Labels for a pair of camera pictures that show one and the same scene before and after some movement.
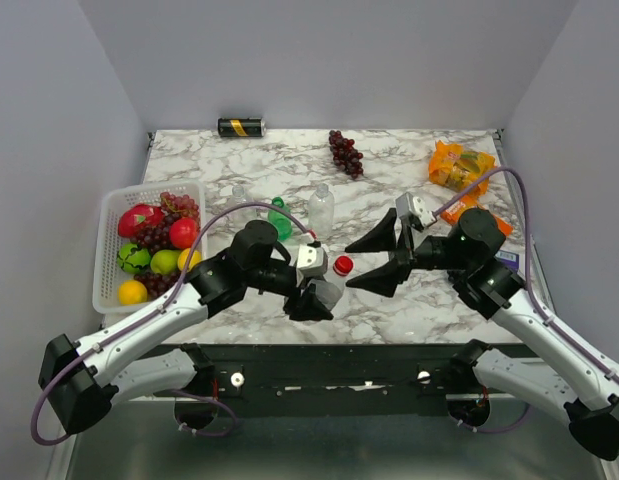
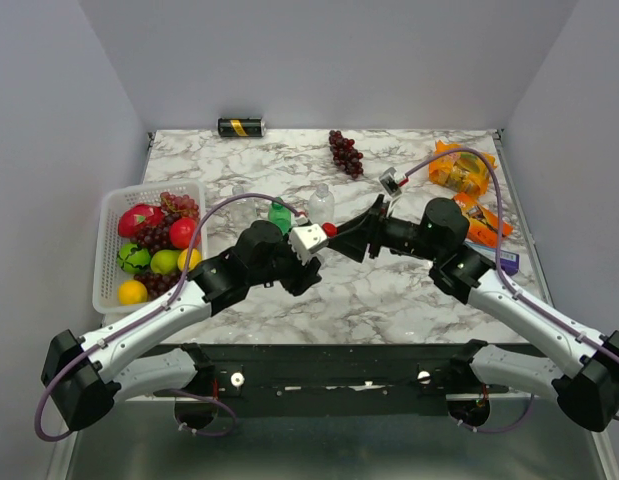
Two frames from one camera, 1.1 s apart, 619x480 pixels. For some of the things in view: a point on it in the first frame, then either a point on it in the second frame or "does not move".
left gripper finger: [308, 307] to [310, 278]
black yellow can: [241, 127] does not move
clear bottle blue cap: [321, 212] does not move
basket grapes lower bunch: [156, 282] does not move
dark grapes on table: [345, 155] does not move
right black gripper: [384, 279] to [368, 228]
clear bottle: [242, 214] does not move
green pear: [165, 261] does not move
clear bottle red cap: [329, 289] to [330, 230]
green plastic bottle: [281, 220] does not move
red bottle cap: [343, 265] to [330, 229]
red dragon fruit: [137, 216] does not move
